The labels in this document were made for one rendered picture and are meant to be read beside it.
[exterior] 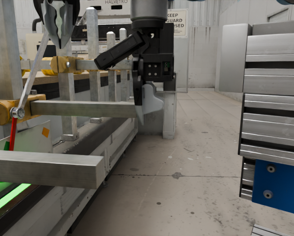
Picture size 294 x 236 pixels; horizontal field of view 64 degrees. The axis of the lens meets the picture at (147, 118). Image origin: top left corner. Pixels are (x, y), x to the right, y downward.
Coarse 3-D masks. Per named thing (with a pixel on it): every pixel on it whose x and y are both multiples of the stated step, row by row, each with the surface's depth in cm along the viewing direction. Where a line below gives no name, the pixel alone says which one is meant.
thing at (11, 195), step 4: (24, 184) 48; (28, 184) 48; (16, 188) 47; (20, 188) 47; (24, 188) 47; (12, 192) 45; (16, 192) 45; (8, 196) 44; (12, 196) 44; (0, 200) 42; (4, 200) 42; (8, 200) 43; (0, 204) 41; (4, 204) 42
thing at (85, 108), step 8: (32, 104) 54; (40, 104) 53; (48, 104) 53; (56, 104) 53; (64, 104) 53; (72, 104) 52; (80, 104) 52; (88, 104) 52; (96, 104) 51; (104, 104) 51; (112, 104) 51; (120, 104) 51; (128, 104) 50; (32, 112) 54; (40, 112) 54; (48, 112) 54; (56, 112) 53; (64, 112) 53; (72, 112) 53; (80, 112) 52; (88, 112) 52; (96, 112) 52; (104, 112) 51; (112, 112) 51; (120, 112) 51; (128, 112) 51
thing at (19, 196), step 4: (32, 184) 48; (36, 184) 48; (28, 188) 47; (32, 188) 47; (24, 192) 45; (28, 192) 45; (16, 196) 44; (20, 196) 44; (24, 196) 44; (12, 200) 42; (16, 200) 42; (20, 200) 43; (8, 204) 41; (12, 204) 41; (0, 208) 40; (4, 208) 40; (8, 208) 40; (0, 212) 39; (4, 212) 39; (0, 216) 38
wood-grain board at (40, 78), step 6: (84, 72) 171; (102, 72) 171; (24, 78) 82; (36, 78) 89; (42, 78) 92; (48, 78) 97; (54, 78) 101; (78, 78) 124; (84, 78) 132; (24, 84) 82; (36, 84) 89
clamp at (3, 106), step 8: (32, 96) 55; (40, 96) 58; (0, 104) 47; (8, 104) 48; (16, 104) 49; (0, 112) 47; (8, 112) 47; (0, 120) 48; (8, 120) 48; (24, 120) 52
